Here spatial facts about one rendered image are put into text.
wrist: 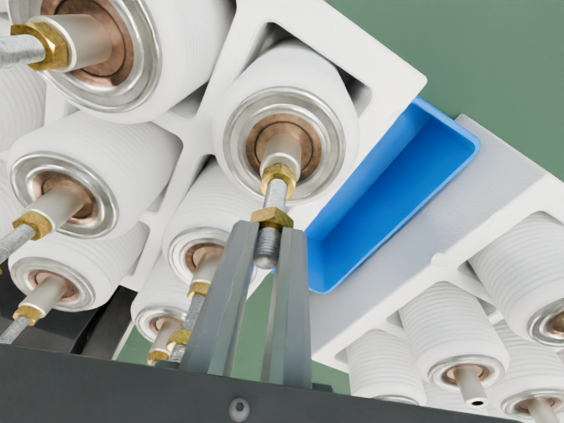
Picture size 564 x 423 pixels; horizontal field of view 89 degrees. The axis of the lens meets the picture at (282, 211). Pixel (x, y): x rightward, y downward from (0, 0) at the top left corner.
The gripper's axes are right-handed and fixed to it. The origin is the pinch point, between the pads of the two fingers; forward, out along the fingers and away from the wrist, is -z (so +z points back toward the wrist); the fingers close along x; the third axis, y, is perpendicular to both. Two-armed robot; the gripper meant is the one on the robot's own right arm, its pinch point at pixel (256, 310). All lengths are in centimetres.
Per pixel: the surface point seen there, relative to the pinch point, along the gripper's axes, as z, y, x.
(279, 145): -9.7, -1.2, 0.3
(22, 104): -17.2, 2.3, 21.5
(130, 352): -37, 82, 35
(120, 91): -11.3, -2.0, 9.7
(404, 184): -29.9, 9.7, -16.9
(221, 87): -18.7, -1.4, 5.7
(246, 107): -11.2, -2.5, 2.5
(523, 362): -14.2, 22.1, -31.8
